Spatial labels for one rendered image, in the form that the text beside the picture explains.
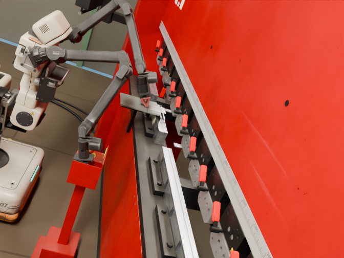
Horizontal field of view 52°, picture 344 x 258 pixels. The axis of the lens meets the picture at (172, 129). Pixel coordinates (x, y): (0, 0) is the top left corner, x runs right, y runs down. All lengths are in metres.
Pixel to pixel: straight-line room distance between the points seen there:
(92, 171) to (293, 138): 1.27
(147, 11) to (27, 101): 1.27
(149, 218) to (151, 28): 1.83
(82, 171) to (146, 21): 1.53
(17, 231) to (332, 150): 2.20
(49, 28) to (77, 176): 0.82
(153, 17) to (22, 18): 2.82
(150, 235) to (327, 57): 1.03
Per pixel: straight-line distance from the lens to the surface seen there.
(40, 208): 2.84
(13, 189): 2.53
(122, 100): 2.33
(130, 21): 2.34
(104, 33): 5.31
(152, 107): 2.38
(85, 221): 2.82
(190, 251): 1.49
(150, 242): 1.57
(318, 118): 0.91
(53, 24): 2.13
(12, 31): 5.62
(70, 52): 1.98
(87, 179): 2.02
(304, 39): 1.06
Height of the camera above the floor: 1.94
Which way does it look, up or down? 25 degrees down
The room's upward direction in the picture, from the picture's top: 23 degrees clockwise
